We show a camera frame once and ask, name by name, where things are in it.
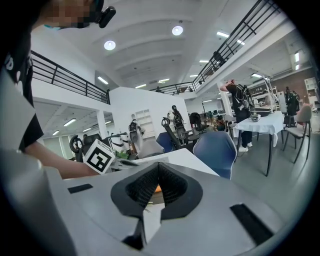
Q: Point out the green plant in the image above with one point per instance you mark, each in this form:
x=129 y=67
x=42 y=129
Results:
x=121 y=154

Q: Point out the white desk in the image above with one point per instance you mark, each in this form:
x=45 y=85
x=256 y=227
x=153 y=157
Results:
x=180 y=158

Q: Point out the table with white cloth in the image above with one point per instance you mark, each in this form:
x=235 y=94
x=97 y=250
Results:
x=260 y=123

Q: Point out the person's black shirt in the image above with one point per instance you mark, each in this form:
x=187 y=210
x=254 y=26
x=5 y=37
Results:
x=25 y=82

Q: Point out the black head-worn camera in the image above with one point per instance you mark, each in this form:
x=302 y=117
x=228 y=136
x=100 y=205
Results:
x=106 y=16

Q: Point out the white humanoid robot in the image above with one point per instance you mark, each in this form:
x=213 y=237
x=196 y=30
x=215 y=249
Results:
x=135 y=132

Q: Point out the black balcony railing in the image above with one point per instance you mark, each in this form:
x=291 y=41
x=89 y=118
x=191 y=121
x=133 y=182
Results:
x=232 y=40
x=65 y=77

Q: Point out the blue shell chair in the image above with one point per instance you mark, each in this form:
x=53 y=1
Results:
x=165 y=141
x=215 y=152

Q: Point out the black wok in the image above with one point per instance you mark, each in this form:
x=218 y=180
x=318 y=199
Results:
x=261 y=111

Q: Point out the round ceiling light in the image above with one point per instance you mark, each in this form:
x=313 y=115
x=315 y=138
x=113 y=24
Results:
x=177 y=30
x=109 y=45

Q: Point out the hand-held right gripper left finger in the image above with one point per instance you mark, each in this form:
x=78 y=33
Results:
x=136 y=190

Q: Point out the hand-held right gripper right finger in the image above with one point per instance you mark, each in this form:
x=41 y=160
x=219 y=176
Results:
x=180 y=192

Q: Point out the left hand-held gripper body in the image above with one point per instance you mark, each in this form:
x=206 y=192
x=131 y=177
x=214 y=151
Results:
x=98 y=157

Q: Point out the person's left forearm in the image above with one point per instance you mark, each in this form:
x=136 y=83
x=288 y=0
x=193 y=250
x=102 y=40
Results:
x=62 y=162

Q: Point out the white open shelf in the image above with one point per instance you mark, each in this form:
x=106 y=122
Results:
x=145 y=122

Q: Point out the grey chair with black legs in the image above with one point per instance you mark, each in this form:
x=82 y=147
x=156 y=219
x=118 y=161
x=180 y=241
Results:
x=300 y=130

